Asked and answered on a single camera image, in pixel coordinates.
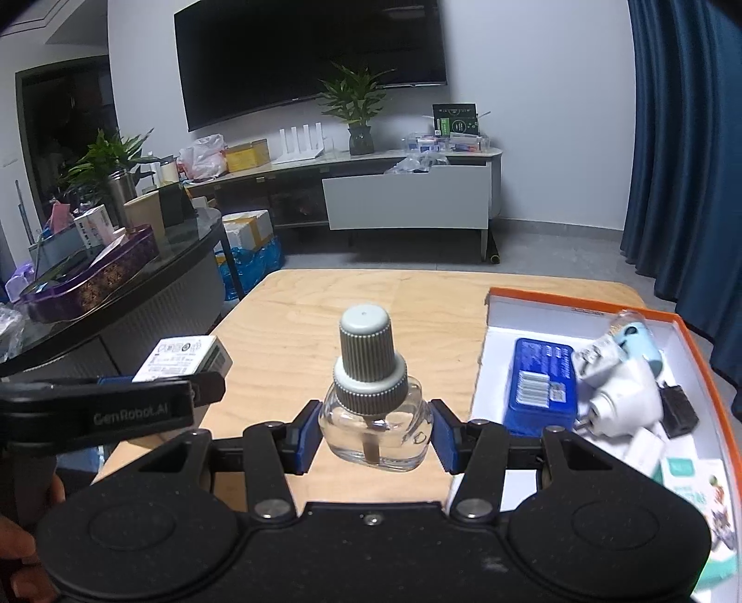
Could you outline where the white folding-prong charger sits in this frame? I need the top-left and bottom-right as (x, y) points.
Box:
(571, 334), (627, 388)

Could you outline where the dark blue curtain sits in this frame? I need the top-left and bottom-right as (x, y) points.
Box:
(620, 1), (741, 387)

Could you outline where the green white snack carton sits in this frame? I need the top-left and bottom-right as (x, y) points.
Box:
(655, 457), (740, 602)

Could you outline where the person's left hand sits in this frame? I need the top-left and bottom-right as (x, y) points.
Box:
(1, 513), (59, 603)

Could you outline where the clear liquid refill bottle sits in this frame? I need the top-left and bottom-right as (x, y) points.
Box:
(318, 304), (434, 472)

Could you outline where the black green display box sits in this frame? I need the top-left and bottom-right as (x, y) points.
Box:
(433, 103), (479, 137)

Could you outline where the yellow cardboard box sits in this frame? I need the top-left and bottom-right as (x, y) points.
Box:
(224, 138), (270, 173)

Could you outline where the black round side table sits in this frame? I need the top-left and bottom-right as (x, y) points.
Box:
(1, 209), (228, 381)

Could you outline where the white tv cabinet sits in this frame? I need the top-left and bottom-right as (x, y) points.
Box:
(189, 149), (502, 264)

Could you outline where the white round plug-in device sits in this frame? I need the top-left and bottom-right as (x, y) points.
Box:
(574, 358), (663, 438)

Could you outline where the white two-prong charger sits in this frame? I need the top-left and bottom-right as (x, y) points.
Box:
(622, 429), (666, 477)

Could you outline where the blue tin box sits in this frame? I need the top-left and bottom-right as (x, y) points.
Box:
(503, 338), (577, 437)

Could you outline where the white plastic bag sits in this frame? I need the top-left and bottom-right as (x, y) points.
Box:
(177, 133), (228, 182)

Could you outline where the orange white cardboard box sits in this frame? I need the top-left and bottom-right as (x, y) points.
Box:
(469, 288), (741, 602)

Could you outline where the black two-prong charger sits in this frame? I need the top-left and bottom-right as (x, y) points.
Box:
(659, 382), (699, 440)

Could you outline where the white yellow-taped carton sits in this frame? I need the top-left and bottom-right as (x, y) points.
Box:
(223, 209), (274, 251)

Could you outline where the potted green plant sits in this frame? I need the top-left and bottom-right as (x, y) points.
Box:
(320, 63), (392, 157)
(62, 129), (160, 202)

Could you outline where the white barcode carton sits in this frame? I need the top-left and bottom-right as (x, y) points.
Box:
(132, 335), (233, 382)

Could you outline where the white wifi router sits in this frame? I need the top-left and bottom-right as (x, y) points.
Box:
(274, 122), (325, 165)

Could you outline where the purple patterned tray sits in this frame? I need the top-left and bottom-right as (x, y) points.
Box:
(20, 225), (159, 324)

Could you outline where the light blue cylindrical bottle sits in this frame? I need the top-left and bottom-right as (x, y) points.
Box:
(609, 309), (664, 378)

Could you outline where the stainless steel tumbler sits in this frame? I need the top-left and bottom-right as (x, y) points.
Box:
(107, 168), (137, 229)

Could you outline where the wall-mounted black television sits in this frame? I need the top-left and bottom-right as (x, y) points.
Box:
(173, 1), (447, 131)

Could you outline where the blue plastic bag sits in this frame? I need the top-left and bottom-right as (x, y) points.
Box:
(215, 236), (284, 302)

